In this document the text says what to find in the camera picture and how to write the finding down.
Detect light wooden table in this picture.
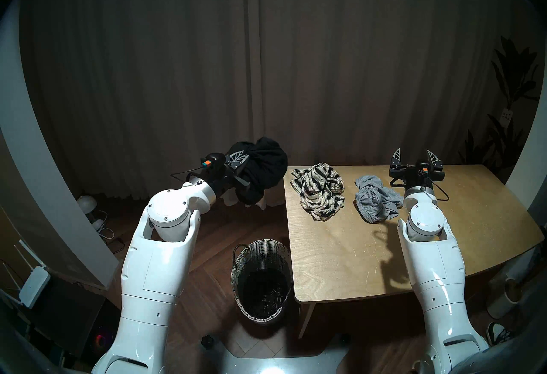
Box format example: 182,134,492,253
283,164,545,339

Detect woven wicker laundry hamper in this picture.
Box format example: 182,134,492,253
231,239,293,326

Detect long pleated curtain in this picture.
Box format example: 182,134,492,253
19,0,543,211

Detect white floor cable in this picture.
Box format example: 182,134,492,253
98,211,116,241

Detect black cream striped garment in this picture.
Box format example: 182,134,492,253
291,163,346,222

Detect white mushroom lamp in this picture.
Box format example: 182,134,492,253
76,195,98,220

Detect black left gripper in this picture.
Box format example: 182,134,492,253
201,152,253,199

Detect dark low cabinet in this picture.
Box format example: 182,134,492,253
21,277,105,356

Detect black white sneaker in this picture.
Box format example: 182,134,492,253
487,322,515,346

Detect dark computer case rgb fans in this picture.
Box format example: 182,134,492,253
81,300,124,367

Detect grey garment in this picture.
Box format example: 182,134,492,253
355,175,404,224

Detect white cylindrical plant pot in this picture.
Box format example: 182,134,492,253
487,279,524,319

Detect white wifi router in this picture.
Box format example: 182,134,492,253
0,239,51,309

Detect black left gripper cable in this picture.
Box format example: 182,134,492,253
171,166,206,183

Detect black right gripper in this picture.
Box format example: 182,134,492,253
388,148,446,191

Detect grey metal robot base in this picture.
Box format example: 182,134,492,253
201,335,352,374

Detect tall dark leafy houseplant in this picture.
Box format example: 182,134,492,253
459,35,540,181

